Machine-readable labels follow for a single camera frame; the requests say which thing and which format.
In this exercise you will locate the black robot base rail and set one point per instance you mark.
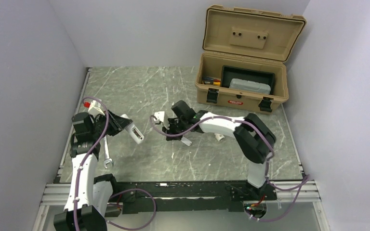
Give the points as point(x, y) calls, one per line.
point(173, 196)

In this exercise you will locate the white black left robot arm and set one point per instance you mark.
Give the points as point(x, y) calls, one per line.
point(88, 197)

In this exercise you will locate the white remote control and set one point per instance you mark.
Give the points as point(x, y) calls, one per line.
point(129, 130)

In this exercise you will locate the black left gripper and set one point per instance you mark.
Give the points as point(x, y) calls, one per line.
point(117, 123)

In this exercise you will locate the tan plastic toolbox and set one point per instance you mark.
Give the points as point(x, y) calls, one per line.
point(252, 39)

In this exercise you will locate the black toolbox tray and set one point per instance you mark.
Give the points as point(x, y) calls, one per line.
point(230, 72)

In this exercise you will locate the screwdrivers in toolbox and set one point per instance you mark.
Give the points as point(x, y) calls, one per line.
point(211, 81)

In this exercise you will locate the grey plastic case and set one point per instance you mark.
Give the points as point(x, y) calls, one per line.
point(251, 86)

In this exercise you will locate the white pipe elbow fitting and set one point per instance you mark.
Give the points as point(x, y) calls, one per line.
point(219, 137)

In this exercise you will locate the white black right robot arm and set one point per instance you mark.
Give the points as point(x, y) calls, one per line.
point(254, 138)

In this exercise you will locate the silver wrench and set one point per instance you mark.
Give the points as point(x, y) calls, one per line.
point(108, 162)

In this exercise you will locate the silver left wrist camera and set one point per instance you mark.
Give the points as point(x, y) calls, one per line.
point(94, 108)

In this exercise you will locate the white battery compartment cover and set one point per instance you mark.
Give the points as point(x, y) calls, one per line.
point(186, 141)

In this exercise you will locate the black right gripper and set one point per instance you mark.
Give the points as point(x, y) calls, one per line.
point(168, 130)

